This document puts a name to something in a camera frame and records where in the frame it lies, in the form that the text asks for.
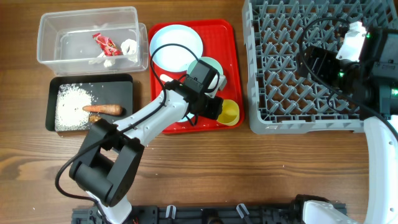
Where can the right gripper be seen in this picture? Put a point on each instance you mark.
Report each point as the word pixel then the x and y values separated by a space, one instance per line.
pixel 325 59

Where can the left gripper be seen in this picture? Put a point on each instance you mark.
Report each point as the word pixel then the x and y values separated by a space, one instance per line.
pixel 215 111

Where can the light green bowl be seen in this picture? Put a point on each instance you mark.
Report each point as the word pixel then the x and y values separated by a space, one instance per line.
pixel 214 63

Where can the orange carrot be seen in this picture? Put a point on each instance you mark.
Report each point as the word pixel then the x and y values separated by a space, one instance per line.
pixel 112 109

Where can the red snack wrapper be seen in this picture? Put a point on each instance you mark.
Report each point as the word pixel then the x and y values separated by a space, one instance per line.
pixel 107 45

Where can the dark food scrap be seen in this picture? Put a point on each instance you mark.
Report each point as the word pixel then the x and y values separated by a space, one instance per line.
pixel 94 118

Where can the white rice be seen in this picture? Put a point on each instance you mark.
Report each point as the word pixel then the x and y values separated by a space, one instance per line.
pixel 69 113

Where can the white tissue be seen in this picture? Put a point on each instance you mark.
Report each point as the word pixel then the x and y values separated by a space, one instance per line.
pixel 101 58
pixel 129 48

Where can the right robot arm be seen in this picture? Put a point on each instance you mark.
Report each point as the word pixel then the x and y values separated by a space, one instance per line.
pixel 364 71

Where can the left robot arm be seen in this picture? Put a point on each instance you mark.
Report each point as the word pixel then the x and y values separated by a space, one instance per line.
pixel 107 162

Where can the grey dishwasher rack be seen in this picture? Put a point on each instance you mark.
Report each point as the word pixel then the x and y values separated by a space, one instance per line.
pixel 281 101

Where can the small light blue plate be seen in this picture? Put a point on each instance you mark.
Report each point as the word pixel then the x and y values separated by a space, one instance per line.
pixel 186 118

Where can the yellow plastic cup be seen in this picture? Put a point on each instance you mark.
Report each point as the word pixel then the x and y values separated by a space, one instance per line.
pixel 230 114

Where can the white plastic spoon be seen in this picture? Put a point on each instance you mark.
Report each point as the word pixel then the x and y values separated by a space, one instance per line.
pixel 165 78

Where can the large light blue plate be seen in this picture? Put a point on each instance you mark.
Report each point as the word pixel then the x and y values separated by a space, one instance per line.
pixel 176 46

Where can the red serving tray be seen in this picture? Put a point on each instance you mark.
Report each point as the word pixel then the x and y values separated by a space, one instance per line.
pixel 218 40

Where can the clear plastic bin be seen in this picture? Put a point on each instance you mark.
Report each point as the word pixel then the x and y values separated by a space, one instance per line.
pixel 65 41

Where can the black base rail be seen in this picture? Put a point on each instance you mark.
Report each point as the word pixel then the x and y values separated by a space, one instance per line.
pixel 193 215

